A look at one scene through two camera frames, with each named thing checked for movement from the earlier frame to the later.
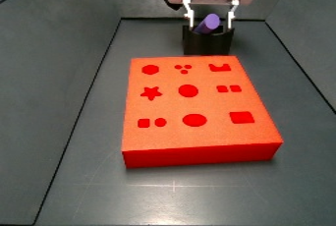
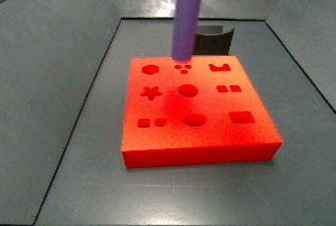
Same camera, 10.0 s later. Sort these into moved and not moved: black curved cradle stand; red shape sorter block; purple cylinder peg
Moved: purple cylinder peg
Not moved: red shape sorter block; black curved cradle stand
